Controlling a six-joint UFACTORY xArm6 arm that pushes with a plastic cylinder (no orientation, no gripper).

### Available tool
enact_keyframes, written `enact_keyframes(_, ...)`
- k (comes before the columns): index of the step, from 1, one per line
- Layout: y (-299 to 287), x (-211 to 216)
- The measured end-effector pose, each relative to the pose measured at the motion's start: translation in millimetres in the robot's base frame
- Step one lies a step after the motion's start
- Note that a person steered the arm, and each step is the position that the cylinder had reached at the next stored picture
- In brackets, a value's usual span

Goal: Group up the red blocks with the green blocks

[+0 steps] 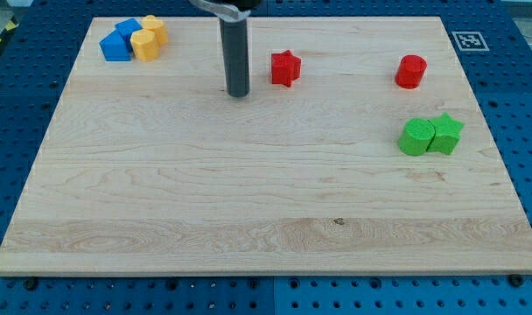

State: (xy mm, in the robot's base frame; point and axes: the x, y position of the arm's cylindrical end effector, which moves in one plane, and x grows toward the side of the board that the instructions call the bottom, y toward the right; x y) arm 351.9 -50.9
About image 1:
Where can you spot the silver rod clamp bracket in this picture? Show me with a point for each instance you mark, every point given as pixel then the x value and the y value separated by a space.
pixel 227 10

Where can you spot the yellow hexagon block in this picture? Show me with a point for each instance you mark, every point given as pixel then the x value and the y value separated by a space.
pixel 145 45

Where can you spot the light wooden board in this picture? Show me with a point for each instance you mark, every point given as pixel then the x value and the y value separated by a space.
pixel 150 169

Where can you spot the blue cube block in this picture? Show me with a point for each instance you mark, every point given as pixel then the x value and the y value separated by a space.
pixel 125 29

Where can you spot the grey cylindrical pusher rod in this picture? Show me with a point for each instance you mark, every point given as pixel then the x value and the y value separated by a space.
pixel 234 41

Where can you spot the red cylinder block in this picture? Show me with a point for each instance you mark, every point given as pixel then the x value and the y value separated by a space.
pixel 410 71

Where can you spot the green cylinder block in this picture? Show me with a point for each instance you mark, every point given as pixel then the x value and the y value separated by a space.
pixel 416 136

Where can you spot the white fiducial marker tag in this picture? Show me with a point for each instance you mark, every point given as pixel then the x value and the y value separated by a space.
pixel 470 41

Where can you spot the red star block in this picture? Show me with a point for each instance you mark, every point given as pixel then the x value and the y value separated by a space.
pixel 285 68

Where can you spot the yellow heart block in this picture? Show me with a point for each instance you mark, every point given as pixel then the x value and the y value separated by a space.
pixel 158 26

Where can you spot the blue pentagon block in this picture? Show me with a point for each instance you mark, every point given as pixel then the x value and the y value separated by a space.
pixel 115 48

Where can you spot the green star block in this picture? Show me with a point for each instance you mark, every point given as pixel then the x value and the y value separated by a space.
pixel 447 134

